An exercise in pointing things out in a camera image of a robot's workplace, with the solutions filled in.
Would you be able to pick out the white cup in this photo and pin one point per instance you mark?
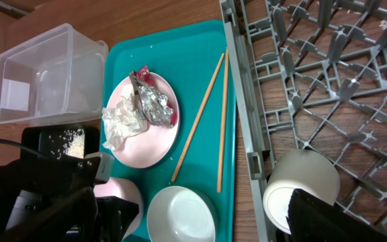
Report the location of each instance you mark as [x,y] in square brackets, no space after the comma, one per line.
[304,169]

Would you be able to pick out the red foil wrapper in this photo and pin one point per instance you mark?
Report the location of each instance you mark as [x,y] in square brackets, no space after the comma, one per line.
[152,104]

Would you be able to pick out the small pink bowl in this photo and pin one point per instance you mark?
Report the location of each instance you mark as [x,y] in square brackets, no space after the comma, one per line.
[126,190]

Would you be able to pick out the grey dishwasher rack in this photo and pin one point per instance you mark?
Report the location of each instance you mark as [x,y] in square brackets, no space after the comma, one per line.
[313,75]

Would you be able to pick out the large pink plate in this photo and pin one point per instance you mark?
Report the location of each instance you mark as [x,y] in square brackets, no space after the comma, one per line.
[149,147]

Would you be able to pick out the pile of rice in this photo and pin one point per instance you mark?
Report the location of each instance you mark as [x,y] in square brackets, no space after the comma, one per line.
[69,142]

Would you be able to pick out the clear plastic bin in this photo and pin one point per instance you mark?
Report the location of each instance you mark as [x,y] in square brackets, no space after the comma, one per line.
[54,78]

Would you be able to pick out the wooden chopstick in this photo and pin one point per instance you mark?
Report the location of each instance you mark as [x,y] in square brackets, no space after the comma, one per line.
[197,119]
[223,123]

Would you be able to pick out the white napkin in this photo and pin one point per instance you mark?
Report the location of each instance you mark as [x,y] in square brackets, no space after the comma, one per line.
[122,122]

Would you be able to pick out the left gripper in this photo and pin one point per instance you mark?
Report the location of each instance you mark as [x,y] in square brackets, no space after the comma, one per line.
[44,199]

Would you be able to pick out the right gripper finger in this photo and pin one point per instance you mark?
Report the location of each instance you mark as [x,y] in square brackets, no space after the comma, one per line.
[312,220]

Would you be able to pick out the teal plastic tray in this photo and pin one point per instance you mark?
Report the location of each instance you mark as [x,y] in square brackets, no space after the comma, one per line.
[186,58]

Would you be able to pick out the grey white bowl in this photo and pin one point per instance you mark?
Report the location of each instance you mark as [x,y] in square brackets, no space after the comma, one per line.
[179,214]

